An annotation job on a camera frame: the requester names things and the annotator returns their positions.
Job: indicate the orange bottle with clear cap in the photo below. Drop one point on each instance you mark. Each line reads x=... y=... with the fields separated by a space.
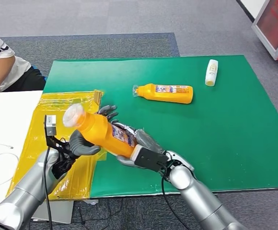
x=170 y=95
x=98 y=130

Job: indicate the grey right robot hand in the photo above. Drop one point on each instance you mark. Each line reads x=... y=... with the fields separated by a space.
x=147 y=139

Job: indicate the grey base plate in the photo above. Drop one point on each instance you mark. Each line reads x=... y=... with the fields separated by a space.
x=62 y=212

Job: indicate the person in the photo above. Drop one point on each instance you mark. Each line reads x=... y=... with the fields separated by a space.
x=21 y=73

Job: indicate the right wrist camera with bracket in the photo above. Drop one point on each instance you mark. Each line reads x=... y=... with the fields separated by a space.
x=151 y=157

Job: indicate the green mat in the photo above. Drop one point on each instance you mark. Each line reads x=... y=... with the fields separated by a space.
x=225 y=133

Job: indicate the small white bottle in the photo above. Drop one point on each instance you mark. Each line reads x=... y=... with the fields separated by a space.
x=211 y=72

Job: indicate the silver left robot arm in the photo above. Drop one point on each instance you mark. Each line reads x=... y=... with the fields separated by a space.
x=26 y=193

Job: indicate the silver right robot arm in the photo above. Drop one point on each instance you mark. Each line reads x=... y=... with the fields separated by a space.
x=196 y=196

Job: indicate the yellow plastic-covered sheet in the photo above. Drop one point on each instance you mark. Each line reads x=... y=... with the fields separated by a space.
x=57 y=101

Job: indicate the person's forearm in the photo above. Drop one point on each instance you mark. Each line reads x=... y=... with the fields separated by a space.
x=0 y=71

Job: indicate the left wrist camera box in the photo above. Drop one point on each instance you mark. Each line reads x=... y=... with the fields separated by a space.
x=50 y=125

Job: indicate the red and white cabinet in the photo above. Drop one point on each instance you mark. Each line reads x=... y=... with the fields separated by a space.
x=273 y=25

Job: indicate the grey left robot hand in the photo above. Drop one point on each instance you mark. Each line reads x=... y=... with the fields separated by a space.
x=81 y=147

